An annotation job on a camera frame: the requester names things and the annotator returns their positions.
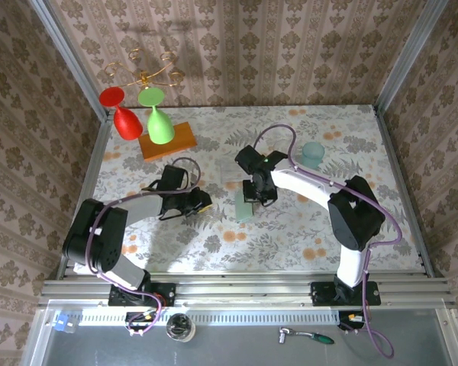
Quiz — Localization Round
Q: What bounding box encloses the green card holder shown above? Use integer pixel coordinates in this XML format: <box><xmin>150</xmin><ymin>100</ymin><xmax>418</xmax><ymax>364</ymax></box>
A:
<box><xmin>234</xmin><ymin>189</ymin><xmax>256</xmax><ymax>223</ymax></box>

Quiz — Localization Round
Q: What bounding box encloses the wooden rack base block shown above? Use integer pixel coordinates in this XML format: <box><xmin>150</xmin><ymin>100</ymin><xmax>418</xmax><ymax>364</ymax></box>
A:
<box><xmin>138</xmin><ymin>121</ymin><xmax>198</xmax><ymax>162</ymax></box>

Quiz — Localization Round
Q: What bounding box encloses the floral tablecloth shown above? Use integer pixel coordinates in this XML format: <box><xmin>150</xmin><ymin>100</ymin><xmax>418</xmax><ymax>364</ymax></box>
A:
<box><xmin>73</xmin><ymin>104</ymin><xmax>424</xmax><ymax>275</ymax></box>

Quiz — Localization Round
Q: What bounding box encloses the teal textured plastic cup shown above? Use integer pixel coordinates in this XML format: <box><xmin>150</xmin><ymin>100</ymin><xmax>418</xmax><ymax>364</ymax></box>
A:
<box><xmin>301</xmin><ymin>141</ymin><xmax>326</xmax><ymax>171</ymax></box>

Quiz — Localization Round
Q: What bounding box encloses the green plastic wine glass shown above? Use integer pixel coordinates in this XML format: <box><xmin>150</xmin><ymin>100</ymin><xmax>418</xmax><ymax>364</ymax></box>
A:
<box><xmin>137</xmin><ymin>86</ymin><xmax>176</xmax><ymax>145</ymax></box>

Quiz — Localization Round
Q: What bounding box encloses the red plastic wine glass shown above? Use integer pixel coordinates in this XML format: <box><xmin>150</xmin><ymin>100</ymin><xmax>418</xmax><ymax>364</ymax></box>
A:
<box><xmin>98</xmin><ymin>86</ymin><xmax>144</xmax><ymax>141</ymax></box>

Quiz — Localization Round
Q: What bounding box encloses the round glass jar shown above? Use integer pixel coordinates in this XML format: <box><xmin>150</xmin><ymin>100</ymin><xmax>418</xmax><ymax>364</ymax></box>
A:
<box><xmin>166</xmin><ymin>313</ymin><xmax>197</xmax><ymax>343</ymax></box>

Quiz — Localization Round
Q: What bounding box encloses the black wiring connector block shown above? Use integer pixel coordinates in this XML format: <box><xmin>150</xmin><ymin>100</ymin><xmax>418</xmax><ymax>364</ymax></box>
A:
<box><xmin>124</xmin><ymin>311</ymin><xmax>156</xmax><ymax>332</ymax></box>
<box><xmin>337</xmin><ymin>310</ymin><xmax>366</xmax><ymax>332</ymax></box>

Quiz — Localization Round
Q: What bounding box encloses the grey metal shelf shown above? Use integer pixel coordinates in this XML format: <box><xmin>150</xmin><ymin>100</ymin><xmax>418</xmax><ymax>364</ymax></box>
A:
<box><xmin>21</xmin><ymin>299</ymin><xmax>458</xmax><ymax>366</ymax></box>

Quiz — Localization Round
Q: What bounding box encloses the blue plastic connector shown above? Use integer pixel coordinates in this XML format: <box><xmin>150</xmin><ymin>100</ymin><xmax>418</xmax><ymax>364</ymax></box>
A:
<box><xmin>54</xmin><ymin>313</ymin><xmax>79</xmax><ymax>333</ymax></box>

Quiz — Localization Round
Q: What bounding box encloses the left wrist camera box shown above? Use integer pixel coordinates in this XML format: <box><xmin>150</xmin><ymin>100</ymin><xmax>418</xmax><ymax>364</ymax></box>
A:
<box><xmin>141</xmin><ymin>164</ymin><xmax>190</xmax><ymax>192</ymax></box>

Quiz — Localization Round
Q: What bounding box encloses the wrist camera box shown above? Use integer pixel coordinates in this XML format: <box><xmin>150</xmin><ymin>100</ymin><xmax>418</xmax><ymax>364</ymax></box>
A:
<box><xmin>234</xmin><ymin>146</ymin><xmax>289</xmax><ymax>175</ymax></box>
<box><xmin>141</xmin><ymin>164</ymin><xmax>190</xmax><ymax>192</ymax></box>

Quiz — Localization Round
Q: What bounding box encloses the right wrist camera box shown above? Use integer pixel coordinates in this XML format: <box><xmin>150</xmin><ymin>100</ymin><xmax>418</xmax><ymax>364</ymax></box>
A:
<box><xmin>234</xmin><ymin>146</ymin><xmax>289</xmax><ymax>175</ymax></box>

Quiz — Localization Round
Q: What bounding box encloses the aluminium frame rail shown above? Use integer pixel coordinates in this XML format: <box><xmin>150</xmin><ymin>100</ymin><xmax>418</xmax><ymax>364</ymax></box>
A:
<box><xmin>372</xmin><ymin>104</ymin><xmax>437</xmax><ymax>278</ymax></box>
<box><xmin>37</xmin><ymin>271</ymin><xmax>457</xmax><ymax>309</ymax></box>
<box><xmin>56</xmin><ymin>114</ymin><xmax>115</xmax><ymax>281</ymax></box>

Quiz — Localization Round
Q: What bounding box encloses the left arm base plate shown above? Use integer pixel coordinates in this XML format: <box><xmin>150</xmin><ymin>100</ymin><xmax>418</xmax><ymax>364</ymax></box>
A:
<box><xmin>108</xmin><ymin>281</ymin><xmax>176</xmax><ymax>307</ymax></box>

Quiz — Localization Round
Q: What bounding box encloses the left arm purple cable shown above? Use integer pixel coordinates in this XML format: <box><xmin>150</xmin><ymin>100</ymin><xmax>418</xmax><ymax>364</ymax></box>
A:
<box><xmin>86</xmin><ymin>156</ymin><xmax>204</xmax><ymax>337</ymax></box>

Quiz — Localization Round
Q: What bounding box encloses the white perforated cable tray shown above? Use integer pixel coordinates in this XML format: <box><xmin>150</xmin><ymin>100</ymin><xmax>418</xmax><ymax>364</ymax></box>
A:
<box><xmin>78</xmin><ymin>307</ymin><xmax>343</xmax><ymax>327</ymax></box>

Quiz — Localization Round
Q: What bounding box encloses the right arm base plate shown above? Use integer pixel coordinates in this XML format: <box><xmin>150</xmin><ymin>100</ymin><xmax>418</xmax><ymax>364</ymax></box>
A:
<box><xmin>311</xmin><ymin>281</ymin><xmax>382</xmax><ymax>307</ymax></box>

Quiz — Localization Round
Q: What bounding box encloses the gold wire glass rack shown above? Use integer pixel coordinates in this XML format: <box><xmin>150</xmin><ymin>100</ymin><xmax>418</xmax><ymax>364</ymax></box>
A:
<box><xmin>104</xmin><ymin>47</ymin><xmax>184</xmax><ymax>89</ymax></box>

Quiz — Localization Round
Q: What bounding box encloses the ratchet wrench green handle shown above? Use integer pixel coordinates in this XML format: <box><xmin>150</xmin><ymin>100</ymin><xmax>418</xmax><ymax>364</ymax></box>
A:
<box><xmin>277</xmin><ymin>326</ymin><xmax>335</xmax><ymax>345</ymax></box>

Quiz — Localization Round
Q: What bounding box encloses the aluminium frame post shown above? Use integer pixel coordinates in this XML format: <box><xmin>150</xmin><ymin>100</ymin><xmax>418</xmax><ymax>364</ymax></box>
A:
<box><xmin>27</xmin><ymin>0</ymin><xmax>114</xmax><ymax>122</ymax></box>
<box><xmin>373</xmin><ymin>0</ymin><xmax>450</xmax><ymax>112</ymax></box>

